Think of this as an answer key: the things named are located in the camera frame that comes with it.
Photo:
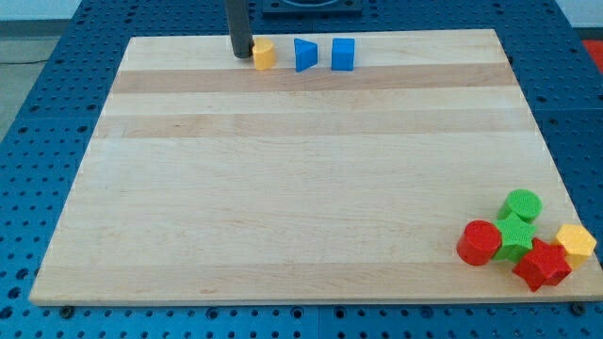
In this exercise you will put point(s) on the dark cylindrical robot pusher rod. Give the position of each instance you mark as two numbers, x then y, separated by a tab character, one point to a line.
239	25

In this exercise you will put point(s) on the yellow hexagon block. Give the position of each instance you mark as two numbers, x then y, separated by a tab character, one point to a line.
578	242

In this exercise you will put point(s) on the green cylinder block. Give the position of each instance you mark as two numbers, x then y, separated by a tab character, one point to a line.
522	202

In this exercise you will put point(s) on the blue cube block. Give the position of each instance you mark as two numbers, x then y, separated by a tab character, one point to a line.
343	53

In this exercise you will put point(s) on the yellow heart block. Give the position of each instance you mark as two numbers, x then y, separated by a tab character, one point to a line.
264	54

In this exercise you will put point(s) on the green star block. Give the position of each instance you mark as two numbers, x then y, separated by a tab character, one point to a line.
516	238

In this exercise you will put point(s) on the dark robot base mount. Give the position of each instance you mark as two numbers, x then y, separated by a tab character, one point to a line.
275	8

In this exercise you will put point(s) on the red cylinder block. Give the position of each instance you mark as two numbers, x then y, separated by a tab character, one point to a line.
479	242

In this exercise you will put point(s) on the blue triangle block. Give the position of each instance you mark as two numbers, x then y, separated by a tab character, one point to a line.
306	54

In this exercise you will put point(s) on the light wooden board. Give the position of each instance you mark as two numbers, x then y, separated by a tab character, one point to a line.
208	182

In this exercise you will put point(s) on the red star block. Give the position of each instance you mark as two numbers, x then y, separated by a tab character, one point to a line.
544	264

